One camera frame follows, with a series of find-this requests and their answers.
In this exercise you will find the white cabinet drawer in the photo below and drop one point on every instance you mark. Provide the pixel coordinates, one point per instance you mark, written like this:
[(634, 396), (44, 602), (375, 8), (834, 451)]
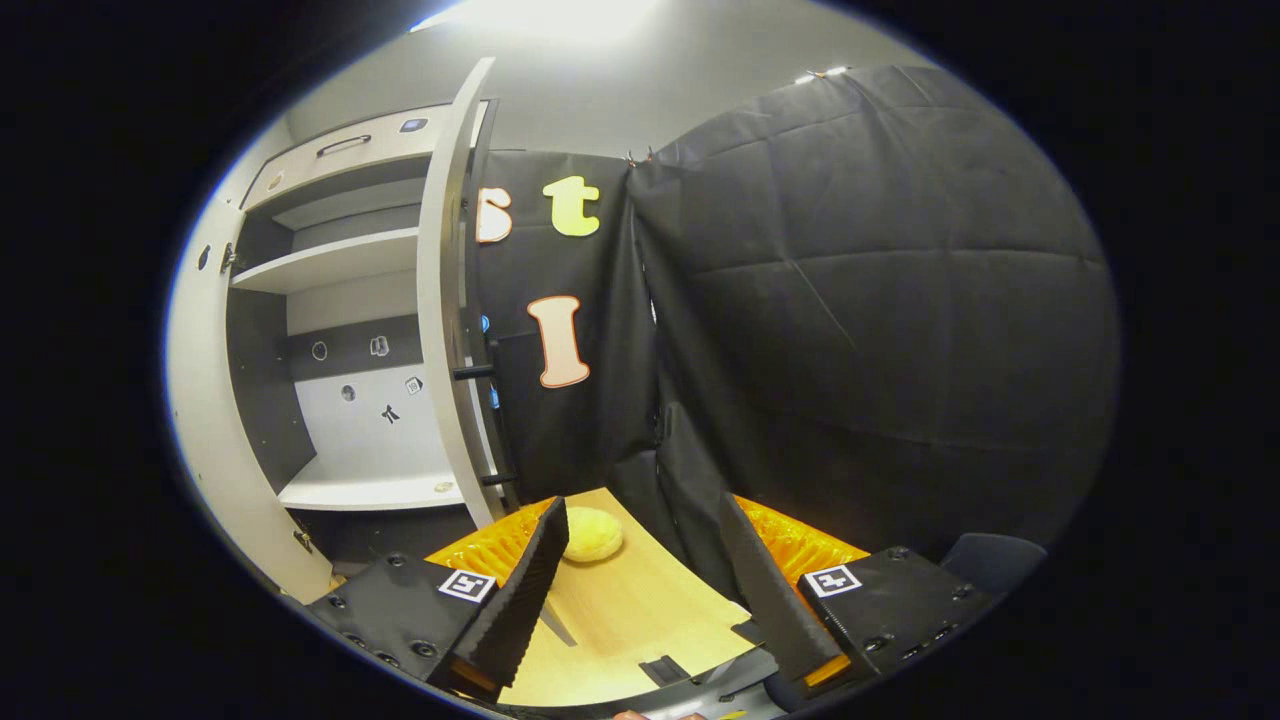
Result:
[(330, 175)]

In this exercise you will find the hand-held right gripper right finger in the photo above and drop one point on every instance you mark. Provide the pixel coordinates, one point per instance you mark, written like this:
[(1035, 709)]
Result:
[(770, 590)]

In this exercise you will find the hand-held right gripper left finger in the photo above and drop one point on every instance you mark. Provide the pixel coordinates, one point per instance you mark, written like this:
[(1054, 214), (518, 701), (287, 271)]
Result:
[(520, 600)]

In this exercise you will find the shoe cabinet door checkered sticker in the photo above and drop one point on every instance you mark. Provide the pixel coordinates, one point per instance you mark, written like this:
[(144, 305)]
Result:
[(210, 400)]

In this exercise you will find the yellow round object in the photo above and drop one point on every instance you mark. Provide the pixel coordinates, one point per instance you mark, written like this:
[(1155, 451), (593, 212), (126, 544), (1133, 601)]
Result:
[(592, 535)]

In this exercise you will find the white cabinet shelf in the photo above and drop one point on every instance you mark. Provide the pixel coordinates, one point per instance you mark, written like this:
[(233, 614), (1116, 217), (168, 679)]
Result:
[(330, 262), (370, 490)]

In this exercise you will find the white double-door shoe cabinet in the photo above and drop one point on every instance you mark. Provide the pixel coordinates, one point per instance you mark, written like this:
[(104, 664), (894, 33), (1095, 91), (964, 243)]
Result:
[(350, 420)]

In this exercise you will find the black backdrop cloth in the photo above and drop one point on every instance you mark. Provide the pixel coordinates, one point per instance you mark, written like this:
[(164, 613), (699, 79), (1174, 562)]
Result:
[(850, 300)]

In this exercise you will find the dark blue chair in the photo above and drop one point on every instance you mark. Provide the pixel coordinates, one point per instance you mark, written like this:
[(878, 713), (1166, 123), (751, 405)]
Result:
[(995, 565)]

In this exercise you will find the shoe cabinet door plain stickers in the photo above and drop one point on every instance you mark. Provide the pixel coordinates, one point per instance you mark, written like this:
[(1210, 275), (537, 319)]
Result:
[(440, 300)]

